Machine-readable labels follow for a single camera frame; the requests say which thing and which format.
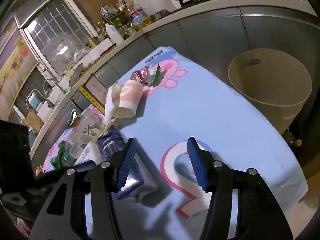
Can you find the white plastic jug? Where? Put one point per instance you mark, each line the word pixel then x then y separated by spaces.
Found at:
pixel 115 35

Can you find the clear floral plastic bag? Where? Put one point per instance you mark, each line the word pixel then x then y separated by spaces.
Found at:
pixel 87 130

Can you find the yellow black-marked box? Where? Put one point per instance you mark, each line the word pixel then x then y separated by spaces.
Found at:
pixel 96 90

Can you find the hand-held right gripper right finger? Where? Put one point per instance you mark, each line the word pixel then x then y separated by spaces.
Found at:
pixel 197 166

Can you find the silver green foil wrapper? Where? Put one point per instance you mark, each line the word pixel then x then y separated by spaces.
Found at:
pixel 73 117

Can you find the blue tissue packet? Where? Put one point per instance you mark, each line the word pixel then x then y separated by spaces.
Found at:
pixel 112 142

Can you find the pink paper cup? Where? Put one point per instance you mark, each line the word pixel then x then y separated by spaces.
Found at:
pixel 130 97

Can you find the row of sauce bottles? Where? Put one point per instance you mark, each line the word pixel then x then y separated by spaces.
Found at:
pixel 100 31

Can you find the large cooking oil bottle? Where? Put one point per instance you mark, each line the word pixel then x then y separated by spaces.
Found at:
pixel 138 17

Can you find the blue cartoon printed blanket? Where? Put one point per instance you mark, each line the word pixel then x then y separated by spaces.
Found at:
pixel 200 105

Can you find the blue labelled container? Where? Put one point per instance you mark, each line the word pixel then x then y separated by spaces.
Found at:
pixel 33 101

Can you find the white tissue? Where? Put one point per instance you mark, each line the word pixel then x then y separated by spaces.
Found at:
pixel 111 105

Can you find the metal sink faucet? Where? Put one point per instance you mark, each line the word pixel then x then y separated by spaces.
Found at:
pixel 50 80

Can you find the pink foil snack wrapper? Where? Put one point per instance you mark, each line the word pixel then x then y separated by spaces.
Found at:
pixel 140 76

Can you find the green snack wrapper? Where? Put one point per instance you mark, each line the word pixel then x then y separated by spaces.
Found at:
pixel 158 75

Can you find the brown cardboard sheet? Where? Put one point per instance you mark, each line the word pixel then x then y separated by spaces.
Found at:
pixel 97 1

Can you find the grey kitchen counter cabinets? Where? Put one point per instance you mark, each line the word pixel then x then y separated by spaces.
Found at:
pixel 205 30

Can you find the beige round waste bin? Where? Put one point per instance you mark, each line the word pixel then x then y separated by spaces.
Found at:
pixel 272 110

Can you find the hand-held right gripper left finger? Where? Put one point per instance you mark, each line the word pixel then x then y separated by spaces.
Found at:
pixel 126 166

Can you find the round glass pot lid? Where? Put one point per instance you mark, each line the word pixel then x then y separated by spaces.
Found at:
pixel 76 73

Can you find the colourful wall poster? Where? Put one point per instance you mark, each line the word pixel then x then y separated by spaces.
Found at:
pixel 15 67

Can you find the green plastic packet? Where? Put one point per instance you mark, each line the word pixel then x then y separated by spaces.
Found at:
pixel 62 157

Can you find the spice rack with packets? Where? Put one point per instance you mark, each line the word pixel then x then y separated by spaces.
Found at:
pixel 112 10

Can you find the white paper packet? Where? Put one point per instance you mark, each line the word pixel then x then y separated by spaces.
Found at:
pixel 88 155

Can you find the small wooden board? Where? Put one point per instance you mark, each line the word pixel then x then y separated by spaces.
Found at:
pixel 35 121

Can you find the barred kitchen window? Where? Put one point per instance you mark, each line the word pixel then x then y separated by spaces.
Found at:
pixel 55 30

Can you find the small yellow bottle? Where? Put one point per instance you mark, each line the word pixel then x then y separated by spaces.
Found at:
pixel 298 143

